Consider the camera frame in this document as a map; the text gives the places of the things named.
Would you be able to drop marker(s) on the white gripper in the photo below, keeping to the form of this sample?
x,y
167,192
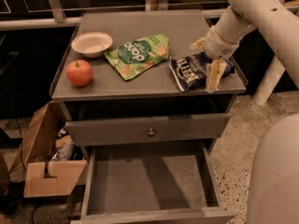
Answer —
x,y
217,46

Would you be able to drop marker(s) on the blue chip bag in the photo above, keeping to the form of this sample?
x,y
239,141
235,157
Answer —
x,y
190,72

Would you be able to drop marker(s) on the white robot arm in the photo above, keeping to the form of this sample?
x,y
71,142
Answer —
x,y
274,179

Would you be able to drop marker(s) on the green snack bag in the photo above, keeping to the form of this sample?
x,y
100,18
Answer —
x,y
135,57

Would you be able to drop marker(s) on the grey top drawer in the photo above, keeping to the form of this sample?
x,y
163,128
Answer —
x,y
103,132

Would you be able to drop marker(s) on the grey drawer cabinet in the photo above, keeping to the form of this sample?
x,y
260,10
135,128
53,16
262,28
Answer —
x,y
154,93

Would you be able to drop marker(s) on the round metal drawer knob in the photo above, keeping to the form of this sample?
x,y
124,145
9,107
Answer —
x,y
151,132

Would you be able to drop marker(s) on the open grey middle drawer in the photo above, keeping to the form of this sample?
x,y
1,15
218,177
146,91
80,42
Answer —
x,y
159,183

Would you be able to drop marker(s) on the white slanted pole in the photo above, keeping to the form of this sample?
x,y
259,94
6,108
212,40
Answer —
x,y
270,79

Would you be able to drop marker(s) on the white paper bowl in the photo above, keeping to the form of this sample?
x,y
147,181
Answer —
x,y
92,44

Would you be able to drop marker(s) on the red apple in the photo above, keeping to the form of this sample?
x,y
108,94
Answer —
x,y
79,73

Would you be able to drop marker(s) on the clutter inside cardboard box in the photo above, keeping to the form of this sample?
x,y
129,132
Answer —
x,y
65,148

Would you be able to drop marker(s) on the brown cardboard box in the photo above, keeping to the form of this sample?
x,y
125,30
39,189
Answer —
x,y
42,179

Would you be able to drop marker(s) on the metal railing frame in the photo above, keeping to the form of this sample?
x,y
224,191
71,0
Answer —
x,y
56,6

